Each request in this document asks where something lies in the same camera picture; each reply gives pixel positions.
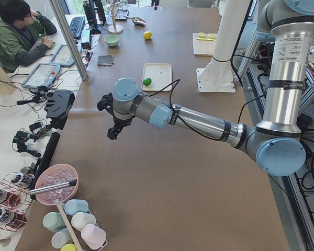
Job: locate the teach pendant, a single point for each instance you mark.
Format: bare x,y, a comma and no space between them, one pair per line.
43,74
62,56

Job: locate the grey folded cloth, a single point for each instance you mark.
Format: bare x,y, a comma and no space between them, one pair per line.
105,60

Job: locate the pink bowl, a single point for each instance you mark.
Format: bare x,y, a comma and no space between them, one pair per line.
66,180

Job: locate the teach pendant lower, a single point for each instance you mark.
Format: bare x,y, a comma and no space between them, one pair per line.
43,74

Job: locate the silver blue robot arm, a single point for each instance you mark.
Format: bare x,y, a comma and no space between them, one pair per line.
274,144

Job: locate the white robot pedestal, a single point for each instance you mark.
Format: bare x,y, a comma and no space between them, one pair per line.
217,76

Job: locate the black monitor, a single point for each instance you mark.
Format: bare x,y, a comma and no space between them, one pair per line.
95,15

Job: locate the mint green bowl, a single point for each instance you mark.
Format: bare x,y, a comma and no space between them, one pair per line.
112,40

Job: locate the yellow lemon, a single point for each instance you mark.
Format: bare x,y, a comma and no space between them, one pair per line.
147,35

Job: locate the white plastic tray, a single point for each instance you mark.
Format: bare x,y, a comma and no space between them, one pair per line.
160,75

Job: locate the metal scoop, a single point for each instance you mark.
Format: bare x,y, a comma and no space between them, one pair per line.
137,21

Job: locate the green lime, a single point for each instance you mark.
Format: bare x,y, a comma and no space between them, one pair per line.
147,81

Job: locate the person in green hoodie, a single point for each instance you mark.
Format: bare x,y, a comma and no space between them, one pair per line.
24,35

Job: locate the teach pendant upper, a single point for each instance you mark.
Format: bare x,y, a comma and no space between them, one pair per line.
62,56

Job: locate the copper bottle rack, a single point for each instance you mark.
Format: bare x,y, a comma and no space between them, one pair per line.
14,201

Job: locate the aluminium frame post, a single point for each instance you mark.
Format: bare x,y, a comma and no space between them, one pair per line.
66,31

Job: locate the black keyboard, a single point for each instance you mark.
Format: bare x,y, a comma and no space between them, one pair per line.
76,26

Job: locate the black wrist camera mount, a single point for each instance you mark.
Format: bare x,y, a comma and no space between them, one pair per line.
106,103

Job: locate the white cup rack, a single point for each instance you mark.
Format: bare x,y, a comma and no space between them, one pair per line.
79,217

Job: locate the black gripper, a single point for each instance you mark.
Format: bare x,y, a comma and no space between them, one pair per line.
119,122

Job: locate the wooden cutting board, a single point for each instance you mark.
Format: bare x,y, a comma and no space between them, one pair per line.
203,46

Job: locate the wooden mug tree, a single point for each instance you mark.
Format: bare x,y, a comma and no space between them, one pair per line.
112,26

